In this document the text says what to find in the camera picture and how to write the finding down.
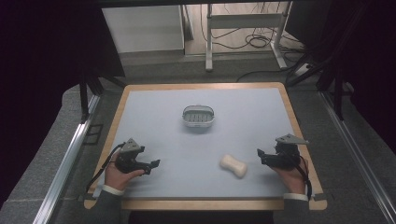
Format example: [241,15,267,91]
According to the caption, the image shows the aluminium rail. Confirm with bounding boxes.
[32,94,102,224]
[318,91,396,224]

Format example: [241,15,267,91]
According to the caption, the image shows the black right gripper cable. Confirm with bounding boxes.
[294,155,314,201]

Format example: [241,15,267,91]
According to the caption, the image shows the black floor cables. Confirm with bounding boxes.
[199,1,309,84]

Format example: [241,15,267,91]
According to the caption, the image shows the white metal stand frame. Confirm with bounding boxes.
[205,1,294,73]

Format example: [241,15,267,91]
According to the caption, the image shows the dark curtain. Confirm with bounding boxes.
[285,0,396,155]
[0,0,126,209]

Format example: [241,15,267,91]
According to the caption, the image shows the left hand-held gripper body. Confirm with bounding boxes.
[115,137,148,175]

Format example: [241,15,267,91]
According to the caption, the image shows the white panel board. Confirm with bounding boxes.
[101,5,186,54]

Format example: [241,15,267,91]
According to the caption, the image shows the wooden table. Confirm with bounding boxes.
[83,81,329,211]

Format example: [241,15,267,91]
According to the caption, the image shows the person's right hand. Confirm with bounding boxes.
[270,156,310,196]

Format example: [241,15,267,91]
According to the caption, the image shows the white soap dish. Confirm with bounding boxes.
[181,105,216,128]

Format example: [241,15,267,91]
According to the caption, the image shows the white power strip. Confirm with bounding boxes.
[294,63,313,78]

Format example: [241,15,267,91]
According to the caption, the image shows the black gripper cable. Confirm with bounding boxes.
[294,155,314,201]
[85,142,126,194]

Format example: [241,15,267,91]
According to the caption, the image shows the person's left hand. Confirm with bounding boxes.
[104,152,146,191]

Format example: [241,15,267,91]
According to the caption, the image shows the cream bar of soap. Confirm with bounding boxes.
[219,153,248,179]

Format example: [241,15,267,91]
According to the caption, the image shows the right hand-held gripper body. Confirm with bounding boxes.
[268,133,310,171]

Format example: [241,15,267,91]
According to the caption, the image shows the black stand legs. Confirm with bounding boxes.
[285,3,375,121]
[78,69,128,123]

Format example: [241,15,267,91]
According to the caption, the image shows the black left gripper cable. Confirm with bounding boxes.
[85,142,126,194]

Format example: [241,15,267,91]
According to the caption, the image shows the pale blue table mat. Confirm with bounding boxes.
[92,87,316,200]

